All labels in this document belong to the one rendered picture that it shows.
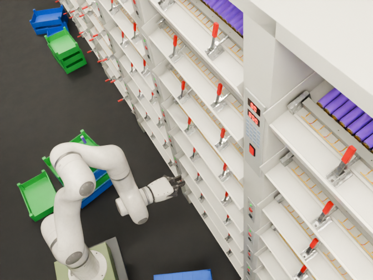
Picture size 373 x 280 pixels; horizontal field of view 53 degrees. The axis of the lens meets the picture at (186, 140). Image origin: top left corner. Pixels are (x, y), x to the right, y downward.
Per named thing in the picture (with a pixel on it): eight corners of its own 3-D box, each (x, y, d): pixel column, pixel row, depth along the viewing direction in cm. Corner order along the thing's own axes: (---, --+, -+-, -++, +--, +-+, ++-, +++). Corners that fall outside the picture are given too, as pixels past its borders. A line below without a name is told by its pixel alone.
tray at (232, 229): (246, 255, 169) (240, 252, 161) (182, 161, 204) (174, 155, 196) (281, 228, 167) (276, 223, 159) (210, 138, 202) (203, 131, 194)
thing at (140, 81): (168, 128, 193) (155, 115, 182) (122, 63, 228) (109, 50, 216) (198, 102, 191) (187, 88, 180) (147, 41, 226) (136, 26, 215)
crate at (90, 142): (63, 184, 222) (58, 177, 216) (46, 165, 233) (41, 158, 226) (104, 154, 233) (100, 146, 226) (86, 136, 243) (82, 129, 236)
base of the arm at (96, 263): (72, 296, 177) (59, 283, 162) (65, 259, 188) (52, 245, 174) (111, 279, 180) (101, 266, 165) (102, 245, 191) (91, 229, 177)
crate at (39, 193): (21, 189, 263) (16, 184, 257) (48, 175, 268) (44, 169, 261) (35, 222, 246) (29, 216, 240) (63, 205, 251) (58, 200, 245)
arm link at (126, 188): (140, 186, 146) (153, 220, 170) (124, 157, 155) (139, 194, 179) (119, 196, 144) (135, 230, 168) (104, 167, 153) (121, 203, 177)
